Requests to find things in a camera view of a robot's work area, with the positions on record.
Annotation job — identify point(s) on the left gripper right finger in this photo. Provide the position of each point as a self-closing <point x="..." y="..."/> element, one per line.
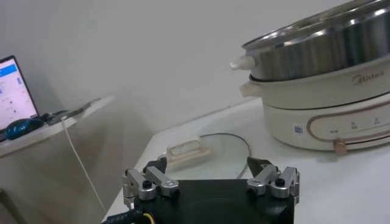
<point x="271" y="182"/>

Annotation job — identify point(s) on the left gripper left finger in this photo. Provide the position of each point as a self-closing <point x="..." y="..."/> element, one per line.
<point x="158" y="182"/>

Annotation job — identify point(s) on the stainless steel steamer basket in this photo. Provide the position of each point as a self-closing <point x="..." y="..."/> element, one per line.
<point x="320" y="54"/>

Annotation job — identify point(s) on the white work table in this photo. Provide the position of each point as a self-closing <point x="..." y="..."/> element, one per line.
<point x="335" y="182"/>

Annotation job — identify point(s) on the cream electric cooking pot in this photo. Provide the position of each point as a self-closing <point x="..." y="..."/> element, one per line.
<point x="304" y="94"/>

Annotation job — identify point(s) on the black smartphone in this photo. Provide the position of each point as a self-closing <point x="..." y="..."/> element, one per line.
<point x="76" y="111"/>

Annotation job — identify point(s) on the white side table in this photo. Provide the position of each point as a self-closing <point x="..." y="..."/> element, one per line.
<point x="33" y="170"/>

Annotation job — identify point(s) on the dark green flat blade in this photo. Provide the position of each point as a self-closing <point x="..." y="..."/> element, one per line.
<point x="50" y="116"/>

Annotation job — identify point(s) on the blue computer mouse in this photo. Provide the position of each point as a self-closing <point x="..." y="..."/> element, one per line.
<point x="21" y="128"/>

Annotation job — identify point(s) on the open laptop screen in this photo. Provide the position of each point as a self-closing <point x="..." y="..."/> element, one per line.
<point x="13" y="91"/>

